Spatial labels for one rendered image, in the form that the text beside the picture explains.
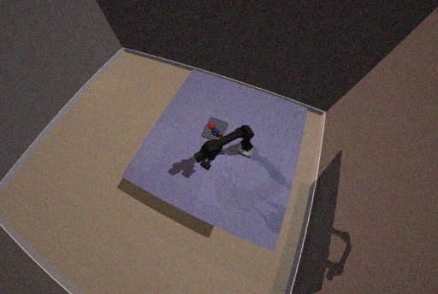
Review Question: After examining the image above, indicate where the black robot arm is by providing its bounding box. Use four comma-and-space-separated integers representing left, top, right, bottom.
194, 125, 255, 163

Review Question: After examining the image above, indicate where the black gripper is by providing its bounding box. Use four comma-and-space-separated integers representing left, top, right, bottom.
200, 147, 222, 170

